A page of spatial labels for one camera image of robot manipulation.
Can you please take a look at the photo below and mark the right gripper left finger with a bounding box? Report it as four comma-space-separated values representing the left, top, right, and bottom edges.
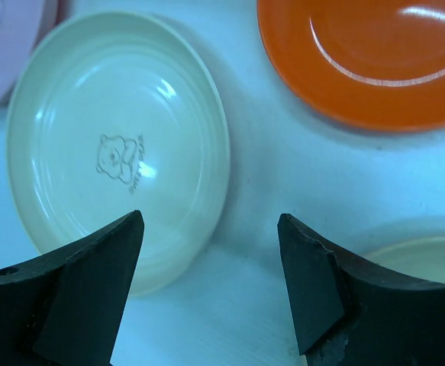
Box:
0, 210, 144, 365

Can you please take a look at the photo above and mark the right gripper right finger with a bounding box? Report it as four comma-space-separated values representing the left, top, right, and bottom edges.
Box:
277, 213, 445, 365

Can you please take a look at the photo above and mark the beige floral plate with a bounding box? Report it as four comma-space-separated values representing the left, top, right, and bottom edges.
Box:
364, 236, 445, 284

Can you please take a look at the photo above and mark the cream bear-print plate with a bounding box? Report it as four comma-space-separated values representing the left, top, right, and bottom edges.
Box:
6, 11, 231, 295

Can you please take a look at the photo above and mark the orange round plate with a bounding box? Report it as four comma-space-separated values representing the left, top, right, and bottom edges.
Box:
256, 0, 445, 132

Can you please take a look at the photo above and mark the pink round plate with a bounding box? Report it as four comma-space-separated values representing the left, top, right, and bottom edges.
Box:
0, 0, 60, 104

